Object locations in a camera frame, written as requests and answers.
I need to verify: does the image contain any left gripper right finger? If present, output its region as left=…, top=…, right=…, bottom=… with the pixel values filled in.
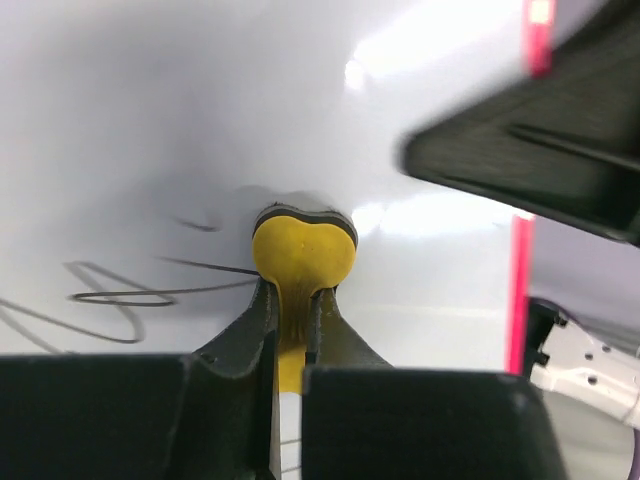
left=301, top=289, right=565, bottom=479

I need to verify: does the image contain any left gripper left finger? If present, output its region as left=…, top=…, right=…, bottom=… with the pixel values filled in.
left=1, top=281, right=280, bottom=479

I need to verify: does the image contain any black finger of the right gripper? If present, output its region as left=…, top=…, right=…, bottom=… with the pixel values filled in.
left=401, top=1, right=639, bottom=245

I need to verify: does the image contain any yellow whiteboard eraser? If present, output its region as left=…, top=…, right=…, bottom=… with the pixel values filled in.
left=251, top=203, right=358, bottom=394

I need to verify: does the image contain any red framed whiteboard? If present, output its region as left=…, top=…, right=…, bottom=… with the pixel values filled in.
left=0, top=0, right=556, bottom=480

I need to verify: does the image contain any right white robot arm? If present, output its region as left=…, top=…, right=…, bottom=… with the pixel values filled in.
left=401, top=1, right=639, bottom=427

